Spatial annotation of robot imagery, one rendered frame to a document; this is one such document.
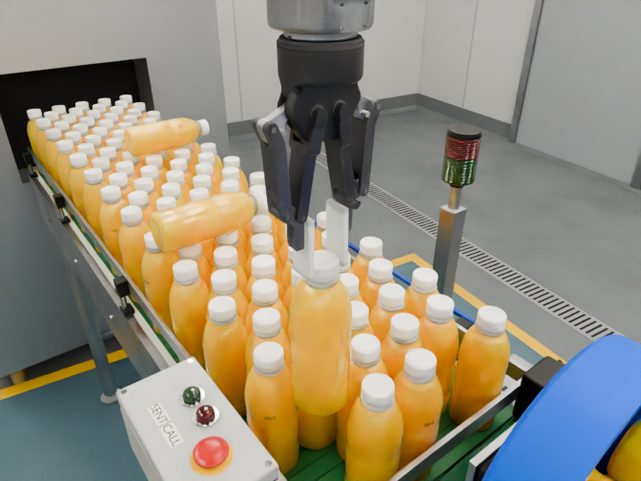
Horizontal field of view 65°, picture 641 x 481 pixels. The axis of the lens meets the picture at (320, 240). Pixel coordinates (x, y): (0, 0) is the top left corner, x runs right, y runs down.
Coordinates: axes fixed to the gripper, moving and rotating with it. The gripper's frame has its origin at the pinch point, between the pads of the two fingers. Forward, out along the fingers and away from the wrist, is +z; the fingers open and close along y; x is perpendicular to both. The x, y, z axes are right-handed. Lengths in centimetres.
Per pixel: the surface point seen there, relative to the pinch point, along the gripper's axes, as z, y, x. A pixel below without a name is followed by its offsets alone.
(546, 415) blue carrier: 7.4, 5.1, -24.6
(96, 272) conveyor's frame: 39, -10, 73
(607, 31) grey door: 25, 374, 149
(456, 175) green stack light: 10, 46, 18
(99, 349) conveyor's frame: 102, -7, 126
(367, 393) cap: 18.1, 1.9, -6.6
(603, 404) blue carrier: 5.9, 8.4, -27.3
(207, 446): 17.4, -16.3, -2.4
